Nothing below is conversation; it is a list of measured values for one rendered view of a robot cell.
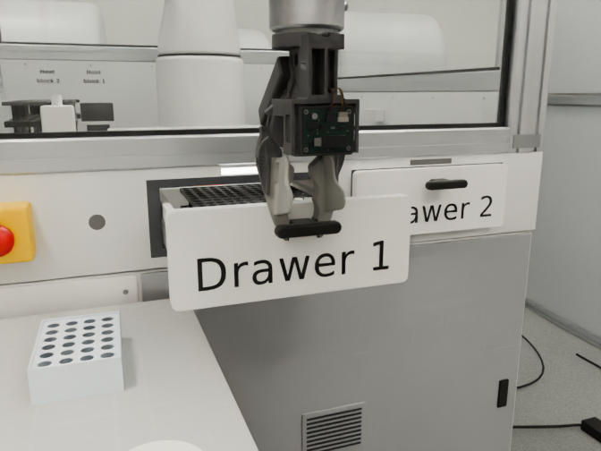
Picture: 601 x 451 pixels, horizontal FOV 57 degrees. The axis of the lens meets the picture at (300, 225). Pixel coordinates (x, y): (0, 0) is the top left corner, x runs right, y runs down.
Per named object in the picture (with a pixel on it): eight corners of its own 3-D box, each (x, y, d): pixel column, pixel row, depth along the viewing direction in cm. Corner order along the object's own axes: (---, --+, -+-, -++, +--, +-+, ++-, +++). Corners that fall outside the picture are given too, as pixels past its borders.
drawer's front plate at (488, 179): (503, 225, 98) (508, 164, 96) (355, 240, 89) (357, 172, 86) (496, 224, 100) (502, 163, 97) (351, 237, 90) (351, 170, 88)
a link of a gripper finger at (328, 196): (334, 248, 58) (322, 160, 55) (313, 234, 63) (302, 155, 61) (360, 241, 59) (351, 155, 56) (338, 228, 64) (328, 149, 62)
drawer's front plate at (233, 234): (408, 282, 69) (411, 195, 67) (172, 312, 59) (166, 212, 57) (401, 277, 71) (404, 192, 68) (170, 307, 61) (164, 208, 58)
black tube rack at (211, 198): (334, 251, 76) (335, 205, 74) (207, 265, 70) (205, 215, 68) (283, 218, 96) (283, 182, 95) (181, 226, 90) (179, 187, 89)
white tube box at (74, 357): (124, 391, 55) (121, 356, 54) (30, 406, 52) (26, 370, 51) (122, 340, 66) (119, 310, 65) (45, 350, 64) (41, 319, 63)
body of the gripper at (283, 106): (288, 163, 52) (287, 28, 49) (262, 154, 60) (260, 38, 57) (361, 159, 55) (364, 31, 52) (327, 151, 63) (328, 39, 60)
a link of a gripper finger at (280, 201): (274, 250, 55) (285, 157, 54) (258, 235, 61) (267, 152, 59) (302, 251, 57) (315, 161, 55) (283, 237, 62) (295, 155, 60)
